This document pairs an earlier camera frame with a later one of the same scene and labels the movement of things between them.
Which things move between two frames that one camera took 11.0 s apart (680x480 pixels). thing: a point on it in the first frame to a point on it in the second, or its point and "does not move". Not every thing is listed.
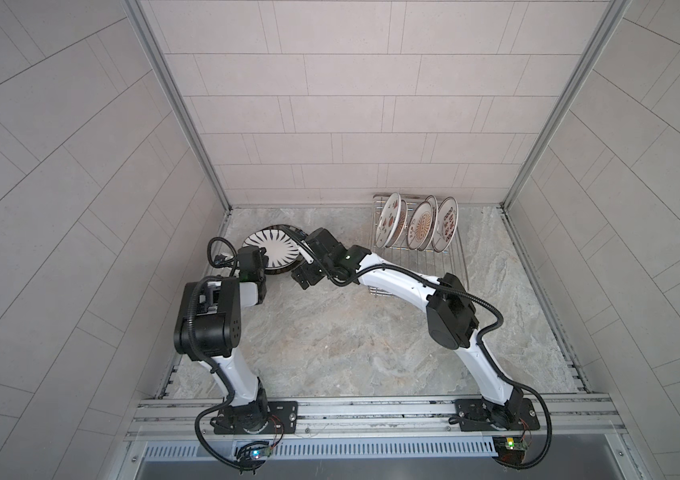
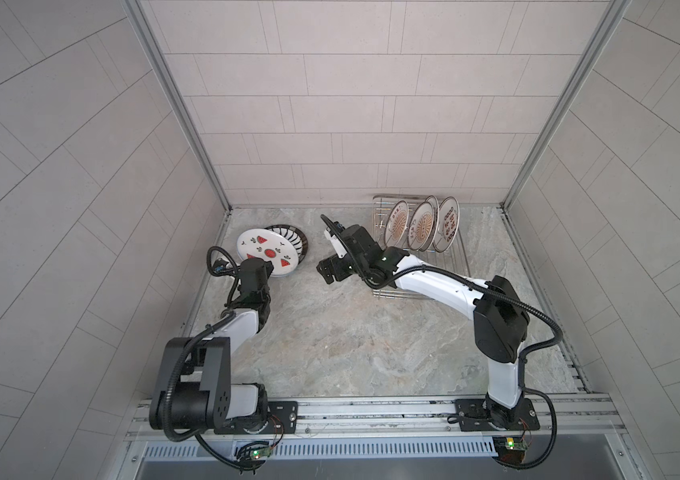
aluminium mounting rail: (585, 421) does not move
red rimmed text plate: (445, 226) does not move
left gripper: (261, 259) does not move
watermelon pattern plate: (388, 220) to (271, 246)
